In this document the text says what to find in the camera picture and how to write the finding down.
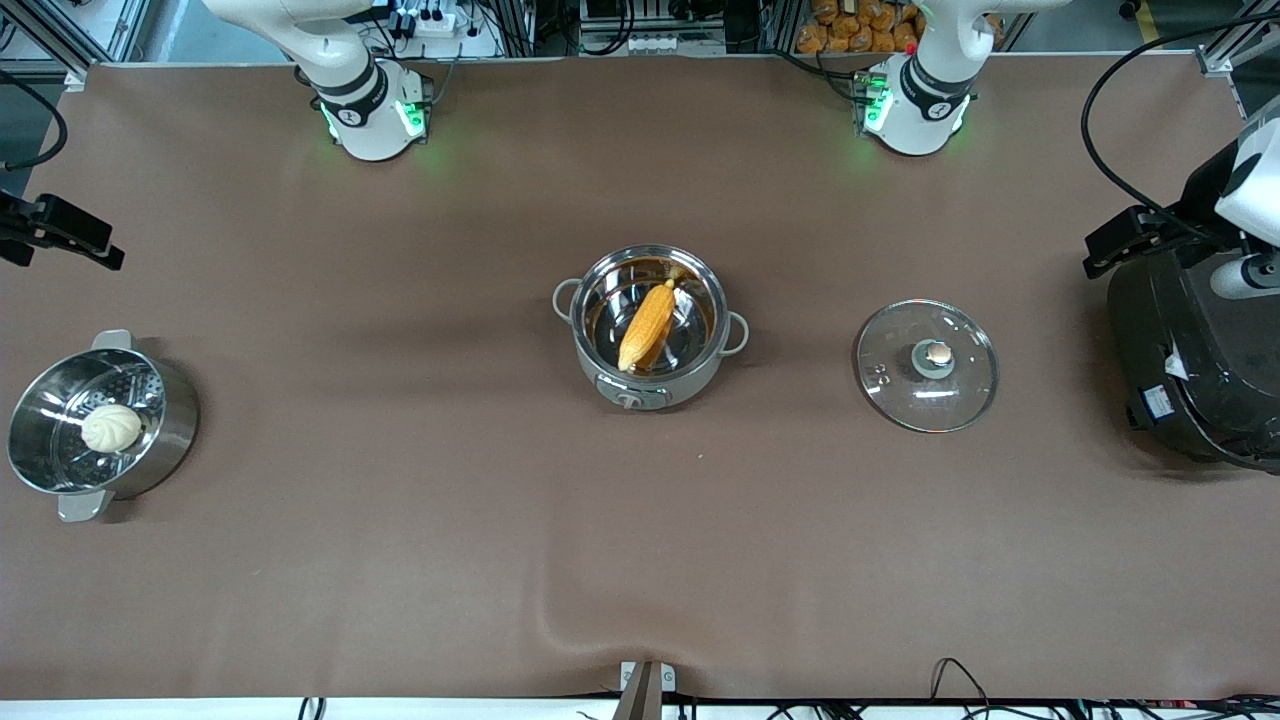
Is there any round glass pot lid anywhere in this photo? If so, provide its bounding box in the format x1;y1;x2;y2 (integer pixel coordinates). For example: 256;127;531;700
856;299;1000;434

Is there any yellow corn cob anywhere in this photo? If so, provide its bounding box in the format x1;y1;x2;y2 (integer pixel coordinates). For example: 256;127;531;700
617;265;687;374

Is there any stainless steel steamer pot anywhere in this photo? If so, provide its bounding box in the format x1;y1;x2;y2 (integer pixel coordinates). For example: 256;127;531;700
7;330;200;523

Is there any grey electric cooking pot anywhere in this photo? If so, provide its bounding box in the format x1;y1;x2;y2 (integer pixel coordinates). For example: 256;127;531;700
552;244;750;412

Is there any black rice cooker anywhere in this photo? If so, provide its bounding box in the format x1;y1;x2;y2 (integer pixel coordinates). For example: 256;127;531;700
1107;245;1280;474

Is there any white steamed bun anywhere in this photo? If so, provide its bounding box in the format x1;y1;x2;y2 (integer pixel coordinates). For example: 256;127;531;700
80;404;143;453

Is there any bag of orange snacks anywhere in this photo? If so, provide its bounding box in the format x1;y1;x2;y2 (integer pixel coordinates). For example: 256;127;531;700
797;0;923;55

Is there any white power strip with plugs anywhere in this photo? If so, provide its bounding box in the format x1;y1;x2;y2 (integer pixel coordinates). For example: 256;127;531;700
392;3;459;37

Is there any brown table mat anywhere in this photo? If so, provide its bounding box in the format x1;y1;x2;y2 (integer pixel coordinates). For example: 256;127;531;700
0;55;1280;701

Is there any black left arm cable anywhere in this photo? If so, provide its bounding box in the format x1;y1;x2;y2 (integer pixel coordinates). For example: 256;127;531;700
1080;10;1280;237

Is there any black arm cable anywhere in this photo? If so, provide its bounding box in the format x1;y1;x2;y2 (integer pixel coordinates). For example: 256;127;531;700
0;68;69;173
1080;10;1280;237

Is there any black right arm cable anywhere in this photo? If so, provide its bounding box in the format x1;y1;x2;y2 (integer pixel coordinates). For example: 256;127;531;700
0;68;69;173

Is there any looped black floor cable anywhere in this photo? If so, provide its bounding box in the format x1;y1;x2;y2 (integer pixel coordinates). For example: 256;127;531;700
928;656;993;707

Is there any grey metal table bracket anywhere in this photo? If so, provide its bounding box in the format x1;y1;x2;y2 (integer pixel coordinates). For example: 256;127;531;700
619;660;677;720

